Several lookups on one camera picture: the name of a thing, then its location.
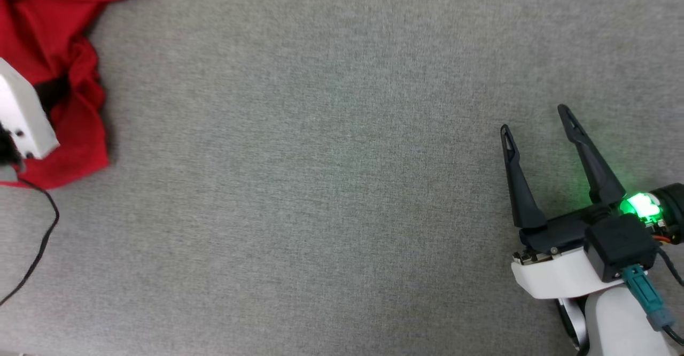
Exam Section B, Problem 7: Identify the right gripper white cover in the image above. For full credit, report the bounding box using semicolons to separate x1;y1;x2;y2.
500;104;684;299

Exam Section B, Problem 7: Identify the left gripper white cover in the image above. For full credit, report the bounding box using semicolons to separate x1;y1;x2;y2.
0;59;71;167

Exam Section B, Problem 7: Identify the red and white garment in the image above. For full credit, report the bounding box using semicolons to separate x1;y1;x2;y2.
0;0;164;190

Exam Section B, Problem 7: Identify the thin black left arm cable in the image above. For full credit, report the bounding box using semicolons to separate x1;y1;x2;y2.
0;174;60;306

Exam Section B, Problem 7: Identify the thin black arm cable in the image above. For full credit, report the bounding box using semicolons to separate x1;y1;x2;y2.
0;174;60;306
657;248;684;287

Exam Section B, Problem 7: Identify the teal right camera connector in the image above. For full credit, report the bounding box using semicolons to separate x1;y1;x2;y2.
623;264;675;331

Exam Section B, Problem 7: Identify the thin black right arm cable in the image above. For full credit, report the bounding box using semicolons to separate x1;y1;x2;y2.
657;248;684;287

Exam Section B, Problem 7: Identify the thick black right camera cable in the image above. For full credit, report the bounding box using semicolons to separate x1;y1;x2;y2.
660;323;684;346

